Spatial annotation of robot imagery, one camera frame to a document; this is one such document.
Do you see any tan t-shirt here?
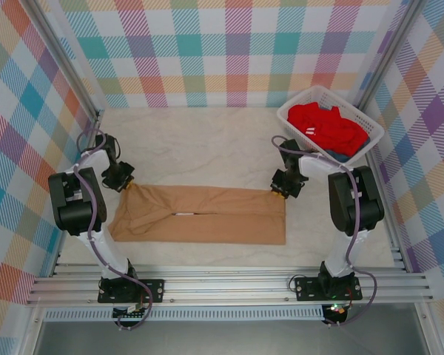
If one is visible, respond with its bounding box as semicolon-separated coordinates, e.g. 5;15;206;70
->
108;183;287;246

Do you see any red t-shirt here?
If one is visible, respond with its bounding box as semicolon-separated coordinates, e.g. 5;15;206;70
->
286;102;370;156

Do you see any white plastic laundry basket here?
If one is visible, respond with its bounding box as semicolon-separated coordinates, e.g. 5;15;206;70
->
276;84;386;166

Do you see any aluminium side rail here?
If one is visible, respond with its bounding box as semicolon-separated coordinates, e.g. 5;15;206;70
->
50;110;101;268
365;150;408;268

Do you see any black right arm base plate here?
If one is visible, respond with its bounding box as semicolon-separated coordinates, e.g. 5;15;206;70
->
294;275;363;302

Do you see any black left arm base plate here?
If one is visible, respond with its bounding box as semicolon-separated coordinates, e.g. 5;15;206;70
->
98;277;166;305

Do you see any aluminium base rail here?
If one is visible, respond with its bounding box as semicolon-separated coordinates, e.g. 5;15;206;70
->
25;263;434;306

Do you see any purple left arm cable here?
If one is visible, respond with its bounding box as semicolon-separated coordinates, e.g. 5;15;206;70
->
75;127;156;331

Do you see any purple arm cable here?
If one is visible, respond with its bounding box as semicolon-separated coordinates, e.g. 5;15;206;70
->
75;127;156;331
272;135;378;327

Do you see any aluminium corner post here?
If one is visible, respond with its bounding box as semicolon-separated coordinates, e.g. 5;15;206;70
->
354;0;426;109
25;0;105;121

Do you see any white slotted cable duct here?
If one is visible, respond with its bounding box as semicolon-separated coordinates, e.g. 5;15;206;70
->
44;305;325;322

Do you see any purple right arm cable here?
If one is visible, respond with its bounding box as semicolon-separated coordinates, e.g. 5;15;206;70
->
272;135;378;327

